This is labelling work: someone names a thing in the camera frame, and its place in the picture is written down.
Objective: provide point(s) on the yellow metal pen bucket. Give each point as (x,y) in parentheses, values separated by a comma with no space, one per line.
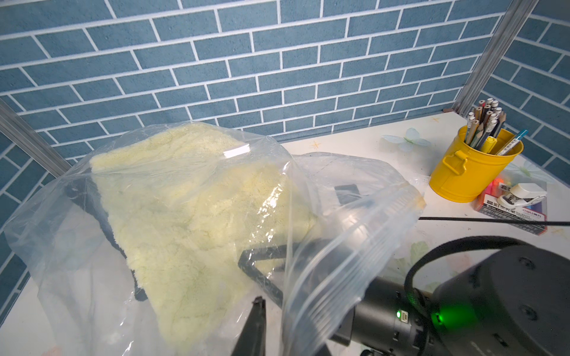
(464,173)

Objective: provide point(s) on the navy blue star blanket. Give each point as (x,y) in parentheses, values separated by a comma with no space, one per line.
(84,193)

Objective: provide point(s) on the white stapler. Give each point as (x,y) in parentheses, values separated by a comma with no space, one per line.
(522,195)

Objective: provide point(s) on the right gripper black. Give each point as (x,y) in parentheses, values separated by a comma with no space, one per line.
(383,321)

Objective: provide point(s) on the light green fluffy blanket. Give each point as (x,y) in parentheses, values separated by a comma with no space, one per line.
(184,204)

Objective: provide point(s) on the pens in bucket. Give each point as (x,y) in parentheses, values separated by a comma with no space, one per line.
(486,130)

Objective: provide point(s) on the clear box of stationery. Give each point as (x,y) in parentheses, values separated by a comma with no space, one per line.
(535,216)

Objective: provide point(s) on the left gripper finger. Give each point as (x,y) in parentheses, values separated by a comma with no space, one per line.
(252,340)

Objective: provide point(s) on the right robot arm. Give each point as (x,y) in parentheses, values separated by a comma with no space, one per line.
(515,302)

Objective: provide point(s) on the clear plastic vacuum bag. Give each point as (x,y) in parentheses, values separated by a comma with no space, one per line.
(95,306)

